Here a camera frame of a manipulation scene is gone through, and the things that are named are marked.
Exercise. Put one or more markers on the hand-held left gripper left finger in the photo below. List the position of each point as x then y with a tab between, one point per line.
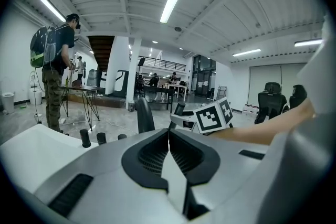
105	178

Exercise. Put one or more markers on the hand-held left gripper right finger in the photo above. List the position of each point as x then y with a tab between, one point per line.
223	165

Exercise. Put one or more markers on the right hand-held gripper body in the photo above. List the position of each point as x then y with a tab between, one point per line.
210	118

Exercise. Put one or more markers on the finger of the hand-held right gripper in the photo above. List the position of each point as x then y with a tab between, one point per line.
178	119

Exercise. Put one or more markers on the black corded handheld tool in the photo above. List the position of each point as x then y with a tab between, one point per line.
180	108

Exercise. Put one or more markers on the person's right forearm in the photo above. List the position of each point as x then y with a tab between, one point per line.
262	131

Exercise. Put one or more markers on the white bathtub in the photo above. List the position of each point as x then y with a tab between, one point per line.
31	149

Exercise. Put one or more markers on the folded metal trolley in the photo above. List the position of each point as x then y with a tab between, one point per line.
221	93

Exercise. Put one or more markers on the white table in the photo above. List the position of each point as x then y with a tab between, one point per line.
181	86

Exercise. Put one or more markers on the black curved faucet spout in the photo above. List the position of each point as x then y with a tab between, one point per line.
145	115

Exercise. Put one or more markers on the black bench table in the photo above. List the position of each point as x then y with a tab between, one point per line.
157	89

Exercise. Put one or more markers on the black faucet knob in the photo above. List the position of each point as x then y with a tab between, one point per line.
85	137
122	136
101	138

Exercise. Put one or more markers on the row of white plastic jugs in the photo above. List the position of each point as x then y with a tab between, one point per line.
250	108

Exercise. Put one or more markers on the grey mesh bin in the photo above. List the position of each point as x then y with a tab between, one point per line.
131	107

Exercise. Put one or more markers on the black mezzanine railing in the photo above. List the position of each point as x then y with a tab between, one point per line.
162	61

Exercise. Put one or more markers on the black office chair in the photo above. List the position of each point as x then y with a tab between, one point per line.
271	102
298	97

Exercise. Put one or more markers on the white square pillar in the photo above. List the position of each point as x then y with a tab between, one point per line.
133	73

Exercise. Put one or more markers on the white cabin with black trim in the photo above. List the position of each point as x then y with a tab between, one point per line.
118	84

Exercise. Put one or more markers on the long ceiling light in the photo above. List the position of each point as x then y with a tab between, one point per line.
173	0
308	42
246	52
52	8

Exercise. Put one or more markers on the dark wooden staircase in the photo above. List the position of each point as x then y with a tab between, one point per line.
102	49

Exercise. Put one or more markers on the white waste bin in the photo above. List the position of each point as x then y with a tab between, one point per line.
8	103

